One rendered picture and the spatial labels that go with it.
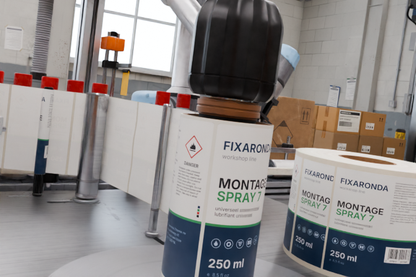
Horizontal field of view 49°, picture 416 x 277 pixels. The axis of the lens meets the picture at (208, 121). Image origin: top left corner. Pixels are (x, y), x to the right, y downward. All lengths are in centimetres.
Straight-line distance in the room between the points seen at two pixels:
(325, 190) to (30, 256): 36
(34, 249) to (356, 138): 446
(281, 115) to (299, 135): 12
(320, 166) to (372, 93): 595
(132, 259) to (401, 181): 33
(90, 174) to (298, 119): 100
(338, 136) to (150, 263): 423
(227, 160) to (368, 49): 640
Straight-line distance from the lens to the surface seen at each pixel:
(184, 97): 109
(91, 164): 79
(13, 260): 56
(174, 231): 41
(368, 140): 503
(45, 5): 106
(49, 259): 57
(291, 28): 796
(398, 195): 60
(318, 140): 480
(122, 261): 53
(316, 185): 61
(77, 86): 97
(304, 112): 166
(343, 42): 721
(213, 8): 40
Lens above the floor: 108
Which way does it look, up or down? 3 degrees down
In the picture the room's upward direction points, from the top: 7 degrees clockwise
